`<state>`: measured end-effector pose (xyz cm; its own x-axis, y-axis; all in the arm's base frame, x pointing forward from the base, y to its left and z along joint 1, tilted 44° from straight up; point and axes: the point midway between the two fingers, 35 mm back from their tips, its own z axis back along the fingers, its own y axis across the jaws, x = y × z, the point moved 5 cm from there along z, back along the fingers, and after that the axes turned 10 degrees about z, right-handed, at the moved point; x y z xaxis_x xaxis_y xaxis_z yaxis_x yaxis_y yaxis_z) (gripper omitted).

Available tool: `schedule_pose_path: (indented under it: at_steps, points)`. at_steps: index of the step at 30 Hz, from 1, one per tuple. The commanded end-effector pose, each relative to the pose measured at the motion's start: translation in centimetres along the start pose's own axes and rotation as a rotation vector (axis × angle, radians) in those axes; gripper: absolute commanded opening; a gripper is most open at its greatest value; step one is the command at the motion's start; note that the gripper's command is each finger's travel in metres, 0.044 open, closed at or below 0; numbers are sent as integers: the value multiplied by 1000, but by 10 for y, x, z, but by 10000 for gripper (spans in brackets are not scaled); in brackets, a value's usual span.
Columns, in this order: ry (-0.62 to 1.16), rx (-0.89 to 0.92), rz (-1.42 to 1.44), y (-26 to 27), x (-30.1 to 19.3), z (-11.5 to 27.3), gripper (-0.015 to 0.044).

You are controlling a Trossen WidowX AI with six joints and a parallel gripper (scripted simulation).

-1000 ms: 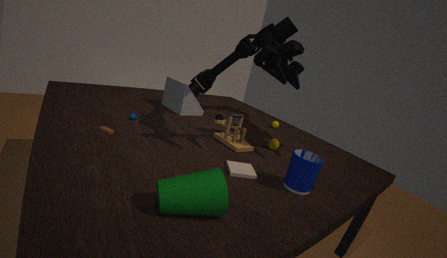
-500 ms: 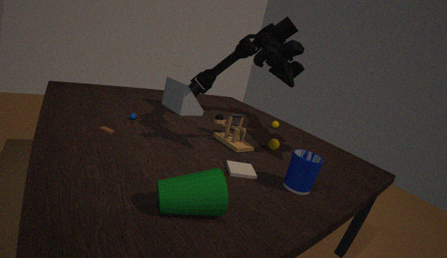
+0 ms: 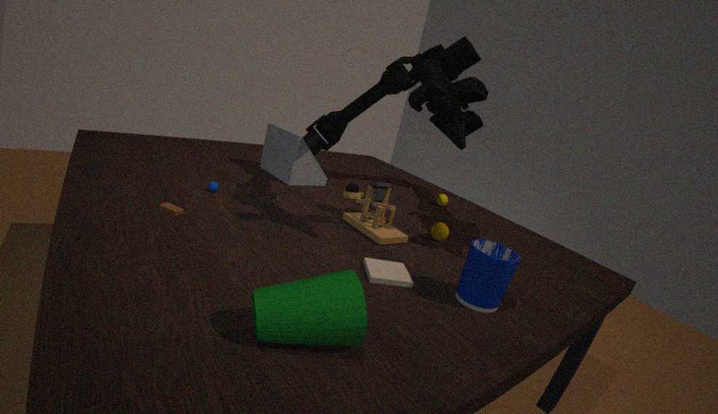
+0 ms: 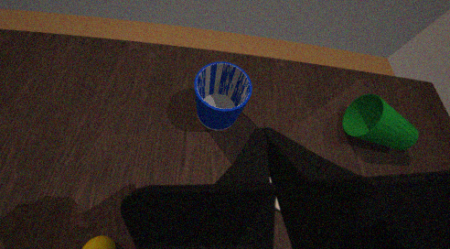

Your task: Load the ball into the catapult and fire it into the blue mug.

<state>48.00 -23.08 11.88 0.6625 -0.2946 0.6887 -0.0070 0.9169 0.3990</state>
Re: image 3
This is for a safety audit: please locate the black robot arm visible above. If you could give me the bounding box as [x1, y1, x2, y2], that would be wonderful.
[303, 36, 488, 156]

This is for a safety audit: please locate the green plastic cup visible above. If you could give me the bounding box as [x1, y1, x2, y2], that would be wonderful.
[251, 269, 367, 346]

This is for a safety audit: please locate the blue cup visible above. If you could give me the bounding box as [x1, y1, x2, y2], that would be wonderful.
[456, 240, 520, 313]

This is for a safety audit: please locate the brown rectangular block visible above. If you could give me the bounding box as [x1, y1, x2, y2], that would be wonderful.
[158, 202, 184, 216]

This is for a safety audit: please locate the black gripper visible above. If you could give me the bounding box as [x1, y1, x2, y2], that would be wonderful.
[408, 74, 483, 150]

